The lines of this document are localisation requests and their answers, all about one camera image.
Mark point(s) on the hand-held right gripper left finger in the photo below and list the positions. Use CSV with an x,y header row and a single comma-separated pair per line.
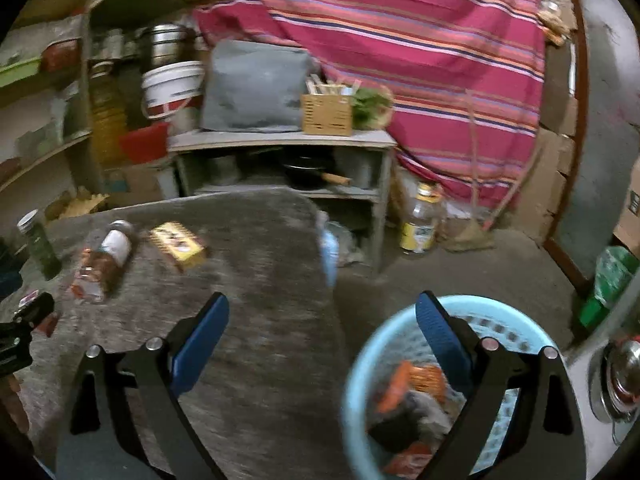
x,y
200,345

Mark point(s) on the yellow woven basket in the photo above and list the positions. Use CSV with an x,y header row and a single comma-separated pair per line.
x,y
327,115

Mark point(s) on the tan small bundle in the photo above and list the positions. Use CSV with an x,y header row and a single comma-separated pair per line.
x,y
554,22

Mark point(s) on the grey metal pot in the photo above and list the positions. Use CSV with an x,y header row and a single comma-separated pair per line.
x,y
355,170

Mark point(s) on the white appliance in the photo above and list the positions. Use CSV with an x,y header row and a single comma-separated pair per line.
x,y
595,455

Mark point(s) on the red striped cloth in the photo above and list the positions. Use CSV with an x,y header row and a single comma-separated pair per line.
x,y
400,35

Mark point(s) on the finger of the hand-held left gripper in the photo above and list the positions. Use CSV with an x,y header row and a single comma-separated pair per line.
x,y
37,307

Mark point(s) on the leafy green vegetables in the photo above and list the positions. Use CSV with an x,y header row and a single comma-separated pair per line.
x,y
372,107

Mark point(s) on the light blue plastic basket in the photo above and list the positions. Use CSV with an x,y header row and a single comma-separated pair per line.
x,y
380,340

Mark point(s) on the clear plastic bottle white label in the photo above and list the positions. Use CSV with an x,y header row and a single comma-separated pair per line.
x,y
107,255

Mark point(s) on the steel pot with lid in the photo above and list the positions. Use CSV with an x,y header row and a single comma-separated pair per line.
x,y
625,380

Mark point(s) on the wooden stick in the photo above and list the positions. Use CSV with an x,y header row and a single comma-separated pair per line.
x,y
515,190

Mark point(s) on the straw broom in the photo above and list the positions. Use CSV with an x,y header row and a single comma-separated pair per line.
x,y
470,240

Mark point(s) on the green plastic tray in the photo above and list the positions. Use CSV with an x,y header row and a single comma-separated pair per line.
x,y
20,72

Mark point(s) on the red snack packet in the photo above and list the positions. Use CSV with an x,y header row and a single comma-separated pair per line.
x,y
407,460

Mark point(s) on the oil bottle yellow label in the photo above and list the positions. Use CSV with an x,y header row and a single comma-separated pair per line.
x,y
420,230

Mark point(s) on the white plastic bucket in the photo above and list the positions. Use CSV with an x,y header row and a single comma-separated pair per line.
x,y
172,85

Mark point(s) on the stack of cardboard boxes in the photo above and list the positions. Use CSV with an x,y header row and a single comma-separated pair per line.
x,y
550,180

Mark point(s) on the red plastic container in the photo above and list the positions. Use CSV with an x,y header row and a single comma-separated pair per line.
x,y
60,55

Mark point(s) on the yellow printed box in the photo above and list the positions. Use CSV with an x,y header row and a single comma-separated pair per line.
x,y
177,245

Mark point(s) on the grey low shelf table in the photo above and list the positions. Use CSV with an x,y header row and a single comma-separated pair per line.
x,y
280,139

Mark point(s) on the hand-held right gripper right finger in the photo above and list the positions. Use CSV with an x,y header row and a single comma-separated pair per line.
x,y
442,345

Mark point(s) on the wooden shelving unit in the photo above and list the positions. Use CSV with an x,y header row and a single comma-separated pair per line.
x,y
130,2

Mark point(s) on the large steel pot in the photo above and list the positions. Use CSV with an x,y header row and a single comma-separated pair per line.
x,y
165,45

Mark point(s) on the green glass jar white lid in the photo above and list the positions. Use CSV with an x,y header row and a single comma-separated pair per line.
x,y
42,250

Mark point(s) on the yellow oil jug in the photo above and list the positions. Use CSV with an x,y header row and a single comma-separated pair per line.
x,y
107,120

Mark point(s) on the green plastic bag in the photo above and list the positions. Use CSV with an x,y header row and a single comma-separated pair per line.
x,y
612,280

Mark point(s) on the orange white snack packet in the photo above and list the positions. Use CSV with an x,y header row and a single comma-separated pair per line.
x,y
415,380

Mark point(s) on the red plastic basin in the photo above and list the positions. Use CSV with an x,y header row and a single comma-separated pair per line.
x,y
145,142

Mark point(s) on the cardboard egg tray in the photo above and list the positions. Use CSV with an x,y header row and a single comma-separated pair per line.
x,y
75,205

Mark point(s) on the light blue plastic bag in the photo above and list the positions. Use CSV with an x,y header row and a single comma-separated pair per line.
x,y
329,250

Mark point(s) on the grey cushion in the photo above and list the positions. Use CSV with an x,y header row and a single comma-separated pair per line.
x,y
255,90

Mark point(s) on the brown cardboard box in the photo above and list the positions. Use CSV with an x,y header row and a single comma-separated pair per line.
x,y
629,220
135,185

